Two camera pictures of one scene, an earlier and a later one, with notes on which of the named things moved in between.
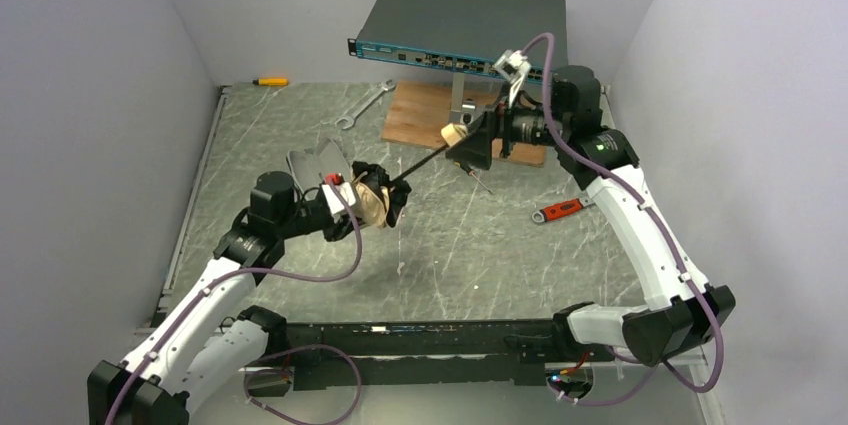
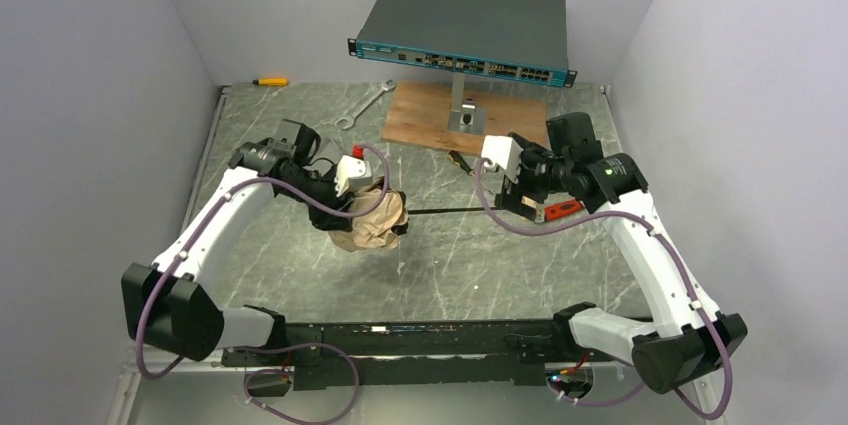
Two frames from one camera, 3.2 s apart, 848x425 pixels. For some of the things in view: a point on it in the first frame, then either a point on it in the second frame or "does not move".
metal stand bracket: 462,111 does not move
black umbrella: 310,168 does not move
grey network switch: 454,26 does not move
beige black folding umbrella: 380,197 -> 381,227
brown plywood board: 419,110 does not move
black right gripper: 497,132 -> 515,191
